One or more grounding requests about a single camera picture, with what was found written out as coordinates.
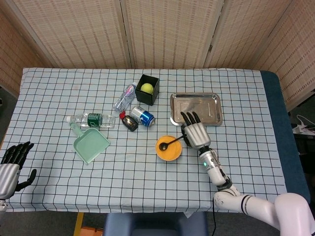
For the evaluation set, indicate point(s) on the orange box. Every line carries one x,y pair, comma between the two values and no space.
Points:
91,232

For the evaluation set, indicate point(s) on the green plastic dustpan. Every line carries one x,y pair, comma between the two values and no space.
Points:
91,145

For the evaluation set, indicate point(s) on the silver metal tray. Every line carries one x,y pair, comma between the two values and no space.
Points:
209,105

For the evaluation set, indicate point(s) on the black square box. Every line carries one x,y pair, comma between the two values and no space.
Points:
147,99

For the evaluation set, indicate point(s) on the blue padded table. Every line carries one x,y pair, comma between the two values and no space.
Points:
283,123

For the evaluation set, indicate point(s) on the small black bottle red cap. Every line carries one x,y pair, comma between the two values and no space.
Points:
130,124

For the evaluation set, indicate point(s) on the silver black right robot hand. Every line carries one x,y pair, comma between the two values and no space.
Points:
197,135

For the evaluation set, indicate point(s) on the orange powder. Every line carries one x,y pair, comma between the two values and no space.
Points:
172,152

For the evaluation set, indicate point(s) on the yellow wooden strip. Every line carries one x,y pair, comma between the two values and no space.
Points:
78,225

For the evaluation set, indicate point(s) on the black spoon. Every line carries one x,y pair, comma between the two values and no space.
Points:
163,147

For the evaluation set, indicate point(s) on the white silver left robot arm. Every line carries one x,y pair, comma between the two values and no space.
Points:
2,204

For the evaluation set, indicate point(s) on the clear bottle green label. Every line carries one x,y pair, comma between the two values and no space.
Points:
94,119

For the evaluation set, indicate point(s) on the yellow-green tennis ball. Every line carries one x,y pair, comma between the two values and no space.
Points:
147,88

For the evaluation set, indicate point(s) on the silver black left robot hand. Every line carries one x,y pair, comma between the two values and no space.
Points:
7,175

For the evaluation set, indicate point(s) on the beige woven folding screen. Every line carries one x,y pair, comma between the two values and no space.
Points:
172,32

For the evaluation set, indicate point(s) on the blue checked tablecloth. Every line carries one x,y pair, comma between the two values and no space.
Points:
135,177

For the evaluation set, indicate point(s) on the blue chair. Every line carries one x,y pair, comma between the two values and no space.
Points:
147,223

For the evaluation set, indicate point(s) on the clear bottle pink label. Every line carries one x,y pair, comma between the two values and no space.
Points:
124,98

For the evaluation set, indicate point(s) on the white bowl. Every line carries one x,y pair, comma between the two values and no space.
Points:
169,160

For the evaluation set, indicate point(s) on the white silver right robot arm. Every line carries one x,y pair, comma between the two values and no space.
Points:
214,172

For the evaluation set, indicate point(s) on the blue and white can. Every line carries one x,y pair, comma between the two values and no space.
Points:
145,116

